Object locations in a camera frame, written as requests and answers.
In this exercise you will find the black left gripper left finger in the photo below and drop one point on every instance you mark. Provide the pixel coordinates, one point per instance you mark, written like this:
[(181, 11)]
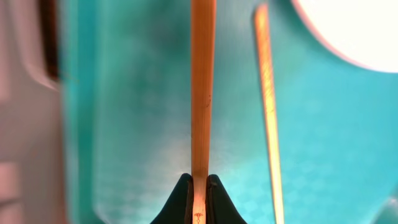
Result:
[(178, 207)]

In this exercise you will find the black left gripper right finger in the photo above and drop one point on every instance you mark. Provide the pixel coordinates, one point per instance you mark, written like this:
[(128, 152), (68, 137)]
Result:
[(219, 207)]

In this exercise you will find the wooden chopstick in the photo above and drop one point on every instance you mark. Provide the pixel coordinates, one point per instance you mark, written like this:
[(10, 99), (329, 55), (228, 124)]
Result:
[(203, 23), (263, 40)]

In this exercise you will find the large pink plate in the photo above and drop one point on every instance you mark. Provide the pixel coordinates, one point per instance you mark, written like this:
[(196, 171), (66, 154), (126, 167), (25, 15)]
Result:
[(361, 32)]

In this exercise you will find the grey plastic dish rack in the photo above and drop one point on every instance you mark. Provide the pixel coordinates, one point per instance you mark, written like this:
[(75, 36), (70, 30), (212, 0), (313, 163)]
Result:
[(31, 123)]

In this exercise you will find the teal plastic tray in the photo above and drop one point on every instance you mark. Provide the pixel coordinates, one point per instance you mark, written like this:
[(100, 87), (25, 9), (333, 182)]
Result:
[(126, 98)]

